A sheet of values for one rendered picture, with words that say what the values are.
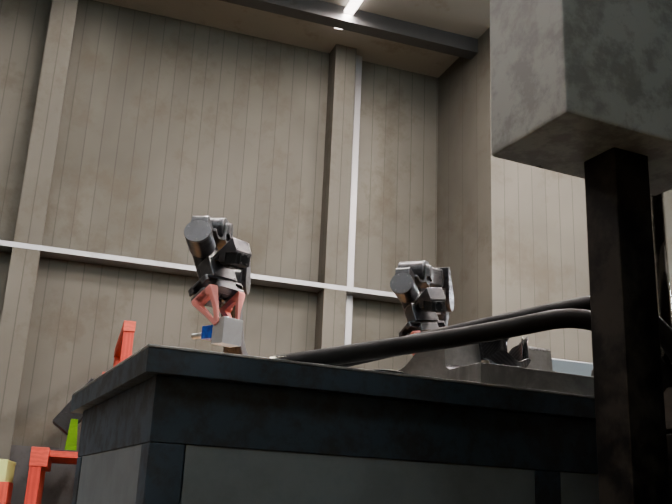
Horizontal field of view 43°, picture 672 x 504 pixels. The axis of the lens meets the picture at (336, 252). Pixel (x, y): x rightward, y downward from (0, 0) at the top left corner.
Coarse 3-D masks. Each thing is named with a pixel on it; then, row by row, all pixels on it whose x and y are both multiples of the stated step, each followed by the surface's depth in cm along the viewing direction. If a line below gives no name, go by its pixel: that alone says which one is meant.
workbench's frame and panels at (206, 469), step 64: (128, 384) 127; (192, 384) 118; (256, 384) 121; (320, 384) 124; (384, 384) 128; (448, 384) 133; (128, 448) 126; (192, 448) 116; (256, 448) 120; (320, 448) 124; (384, 448) 128; (448, 448) 133; (512, 448) 138; (576, 448) 143
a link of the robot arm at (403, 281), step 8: (400, 272) 206; (408, 272) 206; (432, 272) 216; (392, 280) 206; (400, 280) 205; (408, 280) 205; (416, 280) 212; (424, 280) 212; (392, 288) 205; (400, 288) 204; (408, 288) 204; (416, 288) 207; (400, 296) 205; (408, 296) 206; (416, 296) 208
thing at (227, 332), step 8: (224, 320) 170; (232, 320) 172; (240, 320) 174; (208, 328) 174; (216, 328) 172; (224, 328) 170; (232, 328) 172; (240, 328) 173; (192, 336) 180; (200, 336) 178; (208, 336) 173; (216, 336) 171; (224, 336) 170; (232, 336) 171; (240, 336) 173; (216, 344) 172; (224, 344) 171; (232, 344) 171; (240, 344) 173
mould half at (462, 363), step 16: (432, 352) 168; (448, 352) 164; (464, 352) 166; (528, 352) 173; (544, 352) 175; (416, 368) 173; (432, 368) 167; (448, 368) 162; (464, 368) 157; (480, 368) 152; (496, 368) 153; (512, 368) 155; (528, 368) 156; (544, 368) 173; (496, 384) 153; (512, 384) 154; (528, 384) 156; (544, 384) 157; (560, 384) 159; (576, 384) 160; (592, 384) 162
